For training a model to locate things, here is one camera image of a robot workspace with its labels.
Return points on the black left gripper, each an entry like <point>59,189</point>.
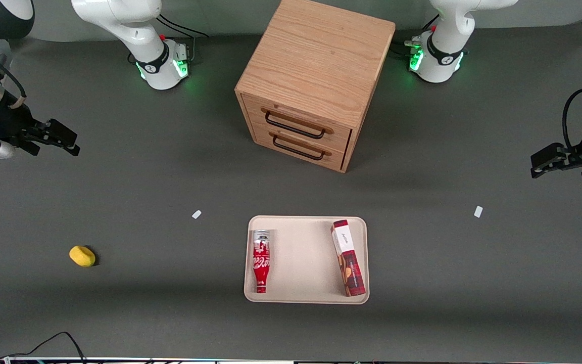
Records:
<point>575,153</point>

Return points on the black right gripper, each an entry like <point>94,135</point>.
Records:
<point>4,124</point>

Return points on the red coke bottle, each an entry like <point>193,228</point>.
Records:
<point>261,263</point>

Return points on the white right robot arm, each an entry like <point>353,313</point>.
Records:
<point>134,25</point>

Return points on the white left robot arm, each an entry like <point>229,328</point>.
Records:
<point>447,30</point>

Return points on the beige plastic tray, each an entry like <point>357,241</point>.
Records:
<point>301,263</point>

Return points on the white tape piece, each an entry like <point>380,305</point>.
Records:
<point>478,211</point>
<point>196,214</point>

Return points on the yellow lemon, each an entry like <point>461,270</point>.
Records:
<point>82,256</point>

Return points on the wooden drawer front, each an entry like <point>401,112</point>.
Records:
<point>336,161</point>
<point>341,139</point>

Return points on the red white cookie box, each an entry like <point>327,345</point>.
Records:
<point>351,273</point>

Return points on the wooden drawer cabinet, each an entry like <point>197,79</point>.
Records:
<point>316,60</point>

